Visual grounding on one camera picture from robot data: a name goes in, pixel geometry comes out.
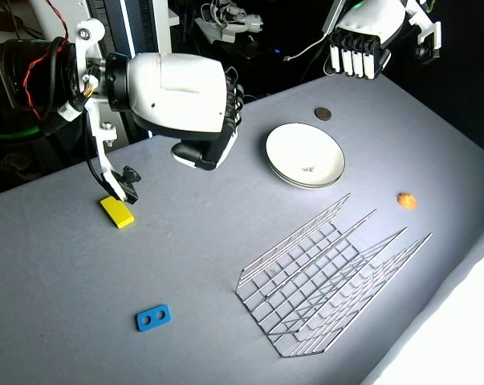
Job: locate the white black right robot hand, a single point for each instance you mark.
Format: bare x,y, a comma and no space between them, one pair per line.
173,92

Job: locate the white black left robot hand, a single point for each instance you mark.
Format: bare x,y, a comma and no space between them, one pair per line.
366,22

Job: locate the grey hanging adapter stick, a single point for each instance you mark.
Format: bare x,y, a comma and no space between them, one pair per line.
334,16

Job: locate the white black upright column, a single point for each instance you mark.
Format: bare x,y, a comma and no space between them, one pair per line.
145,24

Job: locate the white machine part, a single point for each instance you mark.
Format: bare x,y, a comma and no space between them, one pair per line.
229,22

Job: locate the dark brown sandwich cookie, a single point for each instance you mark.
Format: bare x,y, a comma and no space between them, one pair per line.
323,114

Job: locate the yellow rectangular block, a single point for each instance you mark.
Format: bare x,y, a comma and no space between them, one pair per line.
117,212

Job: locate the small orange pastry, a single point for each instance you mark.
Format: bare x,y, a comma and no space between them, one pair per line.
407,201

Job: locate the blue block with two holes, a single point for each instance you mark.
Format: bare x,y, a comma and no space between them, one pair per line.
153,324

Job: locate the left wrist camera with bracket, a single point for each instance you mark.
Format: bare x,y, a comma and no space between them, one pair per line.
431,32

